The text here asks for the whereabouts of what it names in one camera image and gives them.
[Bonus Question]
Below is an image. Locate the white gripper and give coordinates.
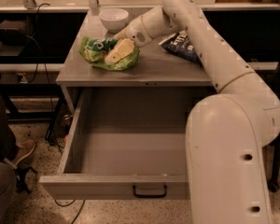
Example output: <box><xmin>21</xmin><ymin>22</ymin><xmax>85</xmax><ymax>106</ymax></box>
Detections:
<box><xmin>105</xmin><ymin>6</ymin><xmax>179</xmax><ymax>65</ymax></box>

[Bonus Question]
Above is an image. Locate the green rice chip bag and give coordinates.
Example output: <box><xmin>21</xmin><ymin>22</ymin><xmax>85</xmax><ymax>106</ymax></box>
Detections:
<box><xmin>78</xmin><ymin>37</ymin><xmax>140</xmax><ymax>71</ymax></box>

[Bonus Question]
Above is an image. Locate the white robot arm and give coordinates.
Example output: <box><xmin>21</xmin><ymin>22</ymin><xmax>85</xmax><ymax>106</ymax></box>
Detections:
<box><xmin>116</xmin><ymin>0</ymin><xmax>280</xmax><ymax>224</ymax></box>

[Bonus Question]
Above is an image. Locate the grey cabinet counter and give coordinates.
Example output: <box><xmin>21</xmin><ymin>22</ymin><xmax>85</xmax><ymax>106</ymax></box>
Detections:
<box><xmin>56</xmin><ymin>6</ymin><xmax>241</xmax><ymax>115</ymax></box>

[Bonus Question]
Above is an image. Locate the blue chip bag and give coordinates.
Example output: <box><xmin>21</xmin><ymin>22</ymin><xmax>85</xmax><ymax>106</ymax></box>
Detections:
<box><xmin>159</xmin><ymin>31</ymin><xmax>200</xmax><ymax>63</ymax></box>

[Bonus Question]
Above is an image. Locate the grey open drawer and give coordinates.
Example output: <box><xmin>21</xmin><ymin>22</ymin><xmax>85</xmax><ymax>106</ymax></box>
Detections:
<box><xmin>40</xmin><ymin>87</ymin><xmax>191</xmax><ymax>200</ymax></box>

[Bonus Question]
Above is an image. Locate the white ceramic bowl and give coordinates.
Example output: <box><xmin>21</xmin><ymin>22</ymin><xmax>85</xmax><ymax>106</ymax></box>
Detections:
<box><xmin>99</xmin><ymin>8</ymin><xmax>129</xmax><ymax>33</ymax></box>

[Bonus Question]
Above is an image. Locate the dark box on shelf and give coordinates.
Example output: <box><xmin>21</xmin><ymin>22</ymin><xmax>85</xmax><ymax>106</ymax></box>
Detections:
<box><xmin>0</xmin><ymin>20</ymin><xmax>28</xmax><ymax>46</ymax></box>

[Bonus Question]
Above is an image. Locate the tan shoe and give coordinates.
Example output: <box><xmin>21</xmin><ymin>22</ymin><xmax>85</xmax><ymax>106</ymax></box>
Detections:
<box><xmin>12</xmin><ymin>139</ymin><xmax>36</xmax><ymax>165</ymax></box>

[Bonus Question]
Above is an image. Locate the person's brown trouser leg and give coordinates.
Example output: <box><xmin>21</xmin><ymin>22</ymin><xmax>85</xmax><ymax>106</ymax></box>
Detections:
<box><xmin>0</xmin><ymin>96</ymin><xmax>18</xmax><ymax>224</ymax></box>

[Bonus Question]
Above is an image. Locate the black chair base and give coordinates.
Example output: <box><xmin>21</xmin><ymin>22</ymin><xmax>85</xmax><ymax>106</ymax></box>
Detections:
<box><xmin>268</xmin><ymin>137</ymin><xmax>280</xmax><ymax>192</ymax></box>

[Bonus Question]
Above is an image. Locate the black hanging cable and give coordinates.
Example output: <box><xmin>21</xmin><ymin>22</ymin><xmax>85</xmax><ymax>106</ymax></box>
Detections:
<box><xmin>25</xmin><ymin>3</ymin><xmax>55</xmax><ymax>110</ymax></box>

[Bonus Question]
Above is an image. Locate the black drawer handle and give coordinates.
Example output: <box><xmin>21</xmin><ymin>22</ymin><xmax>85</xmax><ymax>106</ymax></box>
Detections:
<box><xmin>132</xmin><ymin>185</ymin><xmax>168</xmax><ymax>199</ymax></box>

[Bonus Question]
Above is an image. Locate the black floor cable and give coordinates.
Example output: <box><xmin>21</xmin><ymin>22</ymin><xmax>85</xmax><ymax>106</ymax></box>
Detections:
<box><xmin>54</xmin><ymin>199</ymin><xmax>86</xmax><ymax>224</ymax></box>

